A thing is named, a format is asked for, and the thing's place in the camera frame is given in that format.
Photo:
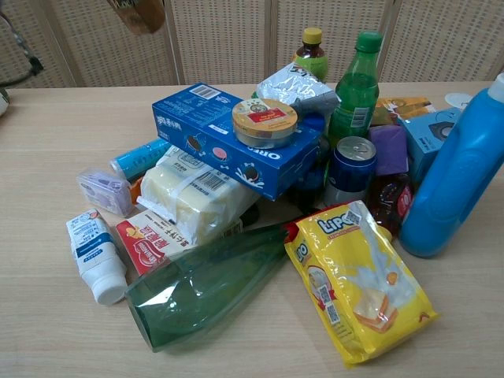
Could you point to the white cheese package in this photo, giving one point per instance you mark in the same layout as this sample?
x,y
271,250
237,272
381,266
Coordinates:
x,y
197,197

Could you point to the orange gold packet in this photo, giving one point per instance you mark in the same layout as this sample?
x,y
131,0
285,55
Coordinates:
x,y
405,108

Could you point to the red white snack packet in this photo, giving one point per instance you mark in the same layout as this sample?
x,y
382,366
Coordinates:
x,y
149,244

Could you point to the green tea bottle yellow cap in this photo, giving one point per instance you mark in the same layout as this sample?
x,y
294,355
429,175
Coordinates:
x,y
311,55

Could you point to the purple box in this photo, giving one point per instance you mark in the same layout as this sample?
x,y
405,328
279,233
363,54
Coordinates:
x,y
388,149

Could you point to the blue detergent pump bottle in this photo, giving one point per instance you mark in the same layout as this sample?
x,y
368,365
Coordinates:
x,y
456,185

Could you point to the blue Oreo cookie box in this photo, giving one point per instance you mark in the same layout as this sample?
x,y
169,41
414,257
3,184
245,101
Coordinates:
x,y
220,130

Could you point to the woven folding screen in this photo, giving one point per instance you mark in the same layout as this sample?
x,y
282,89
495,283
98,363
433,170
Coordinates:
x,y
220,39

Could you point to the silver foil snack bag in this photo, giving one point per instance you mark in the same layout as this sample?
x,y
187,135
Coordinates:
x,y
299,86

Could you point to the blue cylindrical roll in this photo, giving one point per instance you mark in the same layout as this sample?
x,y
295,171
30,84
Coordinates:
x,y
138,157

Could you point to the blue drink can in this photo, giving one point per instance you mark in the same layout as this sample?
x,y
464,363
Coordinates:
x,y
350,173

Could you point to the small orange packet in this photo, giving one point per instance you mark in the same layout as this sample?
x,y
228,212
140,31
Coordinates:
x,y
136,191

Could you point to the green soda bottle green cap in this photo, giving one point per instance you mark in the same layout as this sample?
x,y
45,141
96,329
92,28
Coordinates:
x,y
356,102

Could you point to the light blue box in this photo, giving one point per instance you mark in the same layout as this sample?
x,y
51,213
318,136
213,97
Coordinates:
x,y
425,138

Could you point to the white blue tube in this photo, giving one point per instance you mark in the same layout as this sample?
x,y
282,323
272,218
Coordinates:
x,y
96,256

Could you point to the brown sauce bottle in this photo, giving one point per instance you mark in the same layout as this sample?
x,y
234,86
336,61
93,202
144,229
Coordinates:
x,y
138,15

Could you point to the round tin red label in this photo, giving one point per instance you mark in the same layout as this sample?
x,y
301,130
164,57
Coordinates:
x,y
264,122

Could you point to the dark red sauce bottle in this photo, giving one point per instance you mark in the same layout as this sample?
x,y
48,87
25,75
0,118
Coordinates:
x,y
388,201

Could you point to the small purple plastic case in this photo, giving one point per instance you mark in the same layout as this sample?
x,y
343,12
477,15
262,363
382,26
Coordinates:
x,y
104,193

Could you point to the yellow Lipo biscuit bag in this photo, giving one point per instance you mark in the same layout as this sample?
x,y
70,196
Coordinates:
x,y
354,283

